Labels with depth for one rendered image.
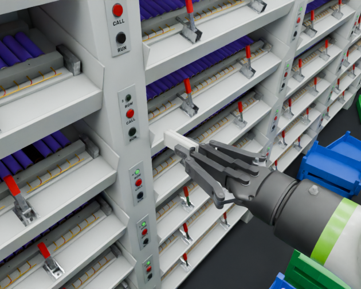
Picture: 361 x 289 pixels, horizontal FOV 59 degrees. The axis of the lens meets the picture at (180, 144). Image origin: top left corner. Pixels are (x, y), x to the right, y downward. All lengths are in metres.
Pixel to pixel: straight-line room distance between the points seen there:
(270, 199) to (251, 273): 1.12
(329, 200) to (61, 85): 0.43
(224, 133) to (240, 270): 0.73
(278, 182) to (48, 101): 0.36
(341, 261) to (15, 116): 0.47
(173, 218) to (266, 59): 0.59
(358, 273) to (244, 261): 1.17
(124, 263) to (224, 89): 0.56
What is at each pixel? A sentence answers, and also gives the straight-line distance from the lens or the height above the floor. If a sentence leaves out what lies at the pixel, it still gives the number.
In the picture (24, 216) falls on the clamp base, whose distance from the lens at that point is 0.60.
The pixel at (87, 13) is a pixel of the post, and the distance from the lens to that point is 0.51.
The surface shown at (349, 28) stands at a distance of 1.79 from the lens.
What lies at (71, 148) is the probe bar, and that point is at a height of 0.94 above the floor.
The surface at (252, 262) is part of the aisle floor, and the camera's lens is 1.58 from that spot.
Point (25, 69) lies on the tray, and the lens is 0.55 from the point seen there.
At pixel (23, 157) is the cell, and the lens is 0.66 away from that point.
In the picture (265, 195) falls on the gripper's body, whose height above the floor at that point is 1.01.
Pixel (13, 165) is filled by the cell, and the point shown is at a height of 0.94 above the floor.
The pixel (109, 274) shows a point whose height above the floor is 0.52.
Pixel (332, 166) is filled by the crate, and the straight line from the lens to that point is 2.02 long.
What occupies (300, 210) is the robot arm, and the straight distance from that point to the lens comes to 0.43.
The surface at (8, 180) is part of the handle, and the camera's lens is 0.57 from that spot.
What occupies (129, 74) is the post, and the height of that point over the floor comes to 1.08.
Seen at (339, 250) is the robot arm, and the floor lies 1.01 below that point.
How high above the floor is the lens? 1.34
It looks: 40 degrees down
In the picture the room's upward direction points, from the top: straight up
